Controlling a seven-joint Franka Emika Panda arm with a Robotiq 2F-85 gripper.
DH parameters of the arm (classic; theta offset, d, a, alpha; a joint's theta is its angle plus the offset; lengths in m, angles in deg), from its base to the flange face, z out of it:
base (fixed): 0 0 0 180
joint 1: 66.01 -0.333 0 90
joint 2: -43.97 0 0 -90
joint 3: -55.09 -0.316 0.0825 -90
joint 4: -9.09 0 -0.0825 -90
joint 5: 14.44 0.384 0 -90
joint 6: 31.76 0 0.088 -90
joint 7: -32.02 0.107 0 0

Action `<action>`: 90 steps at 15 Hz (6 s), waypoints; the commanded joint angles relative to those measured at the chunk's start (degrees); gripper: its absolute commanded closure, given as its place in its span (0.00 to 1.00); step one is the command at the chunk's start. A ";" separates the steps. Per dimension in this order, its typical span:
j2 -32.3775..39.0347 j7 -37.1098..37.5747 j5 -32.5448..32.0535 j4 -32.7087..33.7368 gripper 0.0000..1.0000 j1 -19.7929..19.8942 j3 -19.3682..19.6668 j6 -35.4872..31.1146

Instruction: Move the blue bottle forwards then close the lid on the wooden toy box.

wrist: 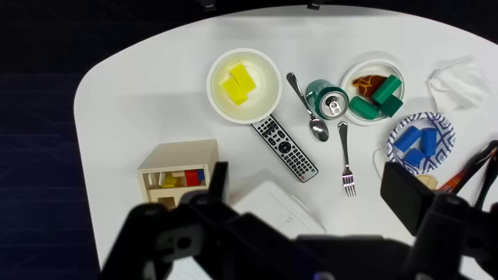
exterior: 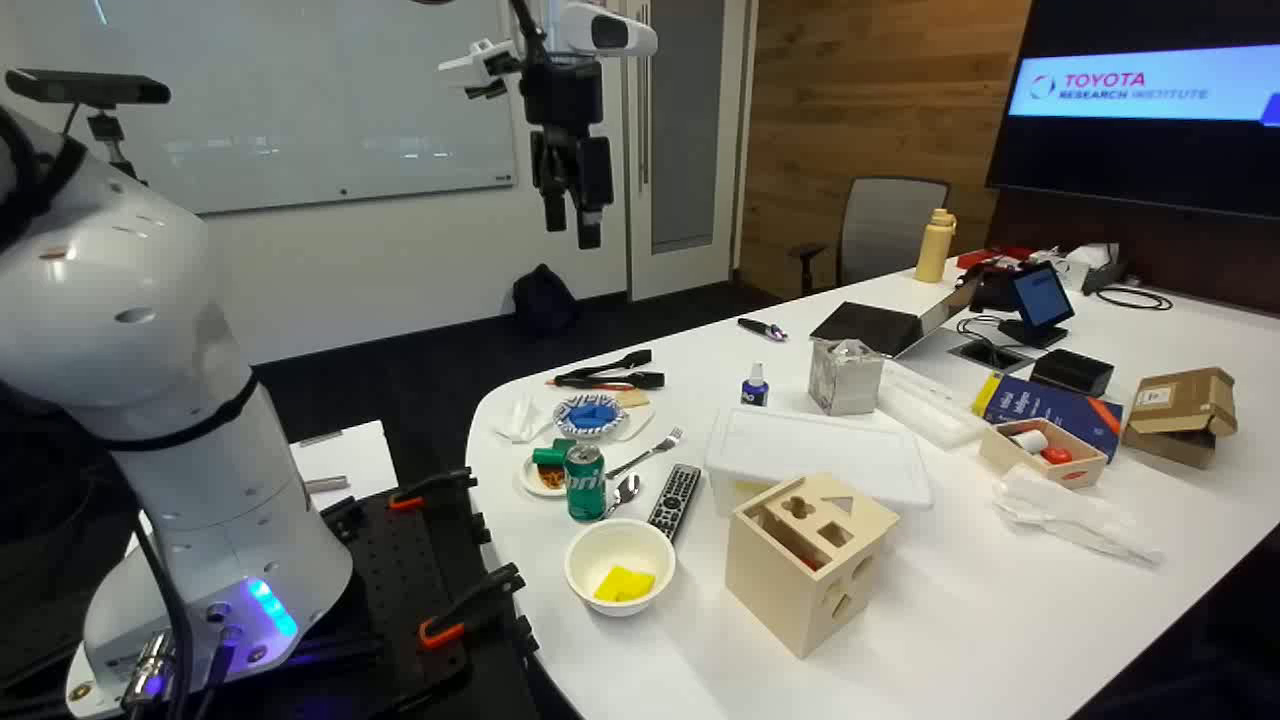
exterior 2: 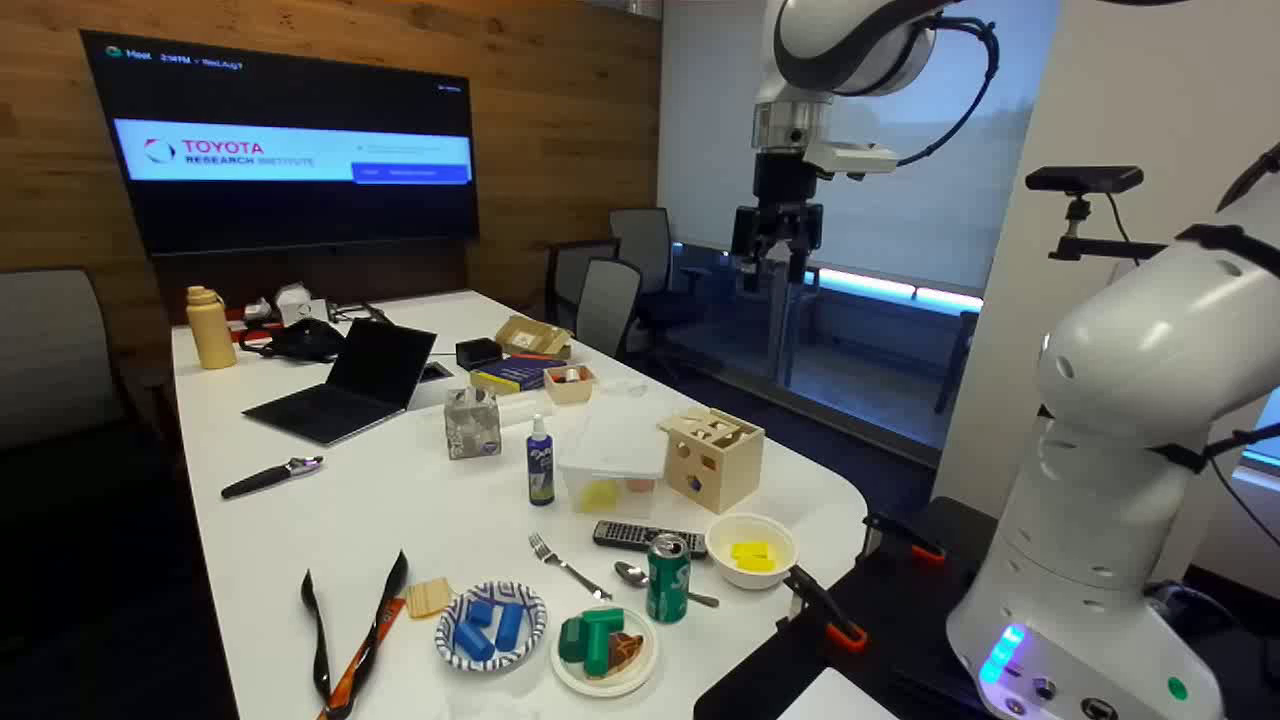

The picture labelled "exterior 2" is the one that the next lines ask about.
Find translucent white plastic tray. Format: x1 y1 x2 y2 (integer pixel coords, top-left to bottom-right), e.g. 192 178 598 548
557 383 675 488

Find silver fork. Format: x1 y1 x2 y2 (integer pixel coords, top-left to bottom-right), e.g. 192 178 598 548
526 530 615 604

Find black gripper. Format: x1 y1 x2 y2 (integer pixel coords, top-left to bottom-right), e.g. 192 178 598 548
730 151 827 290

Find black laptop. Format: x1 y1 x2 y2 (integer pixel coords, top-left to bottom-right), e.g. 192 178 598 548
242 316 441 446

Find brown cardboard box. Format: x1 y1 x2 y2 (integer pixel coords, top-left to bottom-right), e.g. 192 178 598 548
492 312 575 362

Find small wooden tray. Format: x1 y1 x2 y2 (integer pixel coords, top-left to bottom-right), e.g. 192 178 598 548
541 360 602 408

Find white rounded device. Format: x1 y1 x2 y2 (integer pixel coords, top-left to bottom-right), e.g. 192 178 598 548
273 279 331 331

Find silver spoon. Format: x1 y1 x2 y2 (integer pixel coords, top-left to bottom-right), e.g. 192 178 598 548
612 556 723 611

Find green toy cup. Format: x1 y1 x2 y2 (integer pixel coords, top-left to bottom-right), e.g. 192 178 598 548
557 604 630 678

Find black remote control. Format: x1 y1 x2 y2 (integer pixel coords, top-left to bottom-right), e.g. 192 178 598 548
590 516 713 559

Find large gray padded chair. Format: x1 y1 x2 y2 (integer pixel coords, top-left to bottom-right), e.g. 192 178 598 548
0 266 152 457

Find green soda can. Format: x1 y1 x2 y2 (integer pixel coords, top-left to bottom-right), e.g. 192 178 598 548
644 528 696 628

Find blue toy cup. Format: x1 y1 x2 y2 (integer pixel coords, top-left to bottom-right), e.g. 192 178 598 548
492 600 533 654
454 600 501 662

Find plain white plate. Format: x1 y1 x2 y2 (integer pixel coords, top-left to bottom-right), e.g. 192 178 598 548
548 608 660 704

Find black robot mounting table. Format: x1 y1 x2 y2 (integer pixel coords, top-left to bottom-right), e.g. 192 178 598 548
691 491 1280 720

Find black marker pen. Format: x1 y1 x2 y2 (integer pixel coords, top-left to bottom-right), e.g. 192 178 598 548
215 452 330 503

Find tan plastic bottle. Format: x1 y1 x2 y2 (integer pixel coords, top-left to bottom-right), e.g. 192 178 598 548
185 279 242 372

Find light gray office chair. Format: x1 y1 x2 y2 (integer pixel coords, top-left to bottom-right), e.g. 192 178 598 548
573 257 647 360

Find blue patterned plate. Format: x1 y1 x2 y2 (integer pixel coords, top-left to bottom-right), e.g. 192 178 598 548
434 578 554 677

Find black orange tongs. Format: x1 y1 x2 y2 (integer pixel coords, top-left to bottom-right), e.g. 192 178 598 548
296 548 414 720

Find small black box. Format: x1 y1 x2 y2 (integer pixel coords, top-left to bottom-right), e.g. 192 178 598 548
454 337 506 374

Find large wall TV screen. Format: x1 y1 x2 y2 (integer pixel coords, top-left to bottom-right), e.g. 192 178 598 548
80 27 482 261

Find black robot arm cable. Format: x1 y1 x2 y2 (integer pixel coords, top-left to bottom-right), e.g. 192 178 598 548
892 7 1010 172

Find white paper sheet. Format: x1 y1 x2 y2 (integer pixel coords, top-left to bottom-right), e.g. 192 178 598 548
776 662 901 720

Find beige square cracker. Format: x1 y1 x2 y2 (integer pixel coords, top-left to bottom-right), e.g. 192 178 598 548
406 577 459 622

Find white wrist camera unit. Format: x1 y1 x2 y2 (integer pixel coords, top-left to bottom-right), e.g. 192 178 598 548
796 136 901 182

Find gray mesh office chair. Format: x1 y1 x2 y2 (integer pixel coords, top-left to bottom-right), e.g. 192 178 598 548
609 205 675 296

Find black camera on stand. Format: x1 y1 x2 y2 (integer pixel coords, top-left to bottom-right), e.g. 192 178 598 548
1021 162 1191 266

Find black orange clamp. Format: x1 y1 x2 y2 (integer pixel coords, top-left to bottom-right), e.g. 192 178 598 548
781 559 871 654
859 511 954 573

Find white bowl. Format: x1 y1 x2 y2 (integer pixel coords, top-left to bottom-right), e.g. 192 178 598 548
700 509 804 595

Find blue spray bottle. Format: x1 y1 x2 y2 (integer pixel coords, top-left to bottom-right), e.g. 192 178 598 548
526 411 560 511

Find wooden shape sorter box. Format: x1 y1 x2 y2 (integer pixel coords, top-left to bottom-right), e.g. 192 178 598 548
656 408 770 516

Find dark office chair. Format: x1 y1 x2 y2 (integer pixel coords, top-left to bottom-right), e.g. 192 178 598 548
546 234 620 331

